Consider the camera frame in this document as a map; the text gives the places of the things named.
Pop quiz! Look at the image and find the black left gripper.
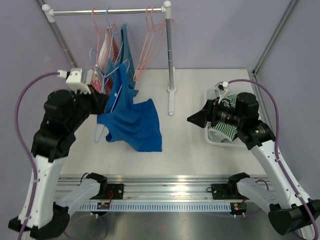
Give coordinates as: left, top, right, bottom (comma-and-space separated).
67, 83, 111, 131

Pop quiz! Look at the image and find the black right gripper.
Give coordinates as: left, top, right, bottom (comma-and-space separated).
187, 97, 244, 129

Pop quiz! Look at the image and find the green white striped tank top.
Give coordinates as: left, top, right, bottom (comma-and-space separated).
207, 94, 237, 144

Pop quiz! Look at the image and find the bright blue tank top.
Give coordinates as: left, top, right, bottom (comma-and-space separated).
97, 63, 162, 152

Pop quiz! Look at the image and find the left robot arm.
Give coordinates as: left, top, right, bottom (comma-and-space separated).
8, 89, 110, 240

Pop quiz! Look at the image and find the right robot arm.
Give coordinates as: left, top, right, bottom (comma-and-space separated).
187, 92, 320, 235

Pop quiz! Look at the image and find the red white striped tank top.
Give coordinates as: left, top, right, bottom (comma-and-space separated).
89, 27, 119, 94

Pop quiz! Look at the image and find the teal blue tank top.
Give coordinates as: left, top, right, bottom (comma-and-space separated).
102, 23, 139, 98

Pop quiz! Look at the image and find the white plastic basket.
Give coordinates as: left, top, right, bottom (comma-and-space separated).
204, 87, 253, 149

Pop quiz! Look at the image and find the white and chrome clothes rack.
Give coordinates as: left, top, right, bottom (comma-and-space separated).
38, 0, 177, 116

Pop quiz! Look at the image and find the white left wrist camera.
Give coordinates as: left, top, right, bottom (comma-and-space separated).
57, 68, 94, 95

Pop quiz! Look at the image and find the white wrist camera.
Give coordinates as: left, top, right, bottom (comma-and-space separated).
57, 68, 94, 95
215, 81, 229, 103

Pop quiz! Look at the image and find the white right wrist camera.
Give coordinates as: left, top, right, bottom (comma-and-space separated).
215, 81, 229, 103

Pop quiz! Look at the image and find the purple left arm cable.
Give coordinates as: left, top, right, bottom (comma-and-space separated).
15, 71, 68, 240

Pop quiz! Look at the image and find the aluminium mounting rail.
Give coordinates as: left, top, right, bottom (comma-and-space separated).
54, 174, 276, 201

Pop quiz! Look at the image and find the white slotted cable duct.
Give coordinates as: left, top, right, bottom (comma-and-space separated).
78, 201, 231, 212

